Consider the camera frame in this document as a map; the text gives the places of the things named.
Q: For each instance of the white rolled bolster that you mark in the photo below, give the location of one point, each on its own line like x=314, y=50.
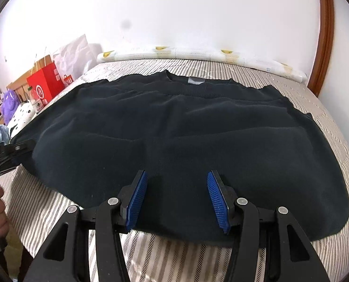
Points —
x=192, y=54

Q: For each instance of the brown wooden door frame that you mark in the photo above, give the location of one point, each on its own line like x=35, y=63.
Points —
x=324, y=35

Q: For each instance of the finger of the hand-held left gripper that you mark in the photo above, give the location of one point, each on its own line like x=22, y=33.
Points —
x=18, y=152

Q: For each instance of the black sweatshirt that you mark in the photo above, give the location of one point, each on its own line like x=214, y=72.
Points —
x=177, y=129

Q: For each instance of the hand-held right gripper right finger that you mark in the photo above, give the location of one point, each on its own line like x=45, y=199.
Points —
x=218, y=202

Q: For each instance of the white spotted pillow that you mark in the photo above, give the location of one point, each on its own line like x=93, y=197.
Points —
x=21, y=114

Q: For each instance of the white plastic shopping bag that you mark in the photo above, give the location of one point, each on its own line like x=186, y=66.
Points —
x=74, y=55

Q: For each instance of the striped bed mattress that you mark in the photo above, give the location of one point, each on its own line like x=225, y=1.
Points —
x=162, y=258

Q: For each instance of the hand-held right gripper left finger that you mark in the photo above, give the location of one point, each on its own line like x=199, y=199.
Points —
x=136, y=199

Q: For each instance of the wooden headboard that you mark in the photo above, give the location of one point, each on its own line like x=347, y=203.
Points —
x=17, y=85

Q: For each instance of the red paper bag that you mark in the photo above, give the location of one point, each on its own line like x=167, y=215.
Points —
x=45, y=85

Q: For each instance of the purple plush toy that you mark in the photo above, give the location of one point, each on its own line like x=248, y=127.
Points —
x=10, y=105

